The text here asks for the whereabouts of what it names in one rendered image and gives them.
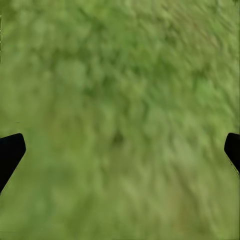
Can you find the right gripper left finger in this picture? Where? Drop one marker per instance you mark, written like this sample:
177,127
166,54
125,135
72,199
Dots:
12,149

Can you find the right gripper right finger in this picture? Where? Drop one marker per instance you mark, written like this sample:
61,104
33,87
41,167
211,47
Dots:
232,149

